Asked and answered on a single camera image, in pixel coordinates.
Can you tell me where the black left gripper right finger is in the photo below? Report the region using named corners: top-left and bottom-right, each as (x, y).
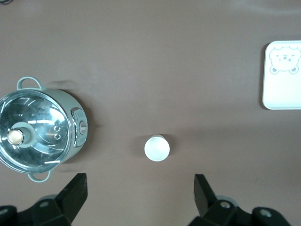
top-left (189, 173), bottom-right (292, 226)

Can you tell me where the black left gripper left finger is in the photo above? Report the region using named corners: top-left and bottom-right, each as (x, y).
top-left (0, 173), bottom-right (89, 226)

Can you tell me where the green electric cooking pot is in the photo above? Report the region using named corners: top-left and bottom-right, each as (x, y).
top-left (0, 76), bottom-right (89, 183)

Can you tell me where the white plastic cup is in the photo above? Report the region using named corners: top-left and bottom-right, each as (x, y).
top-left (143, 133), bottom-right (171, 162)

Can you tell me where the glass pot lid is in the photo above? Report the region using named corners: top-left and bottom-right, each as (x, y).
top-left (0, 90), bottom-right (72, 174)

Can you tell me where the cream tray with bear print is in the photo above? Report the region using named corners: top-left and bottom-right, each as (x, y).
top-left (261, 40), bottom-right (301, 111)

